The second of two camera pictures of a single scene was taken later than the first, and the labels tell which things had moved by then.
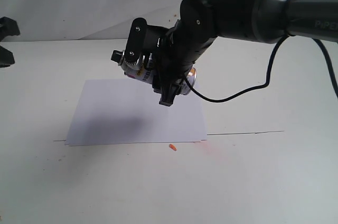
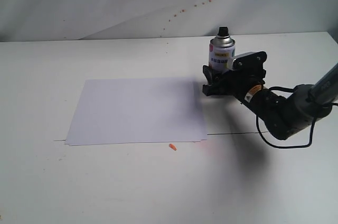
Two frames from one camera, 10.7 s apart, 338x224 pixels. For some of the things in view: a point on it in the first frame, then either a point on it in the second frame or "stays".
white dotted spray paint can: x=143 y=71 to x=222 y=48
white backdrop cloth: x=102 y=5 stays
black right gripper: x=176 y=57 to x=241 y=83
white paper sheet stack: x=118 y=111 stays
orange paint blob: x=172 y=147 stays
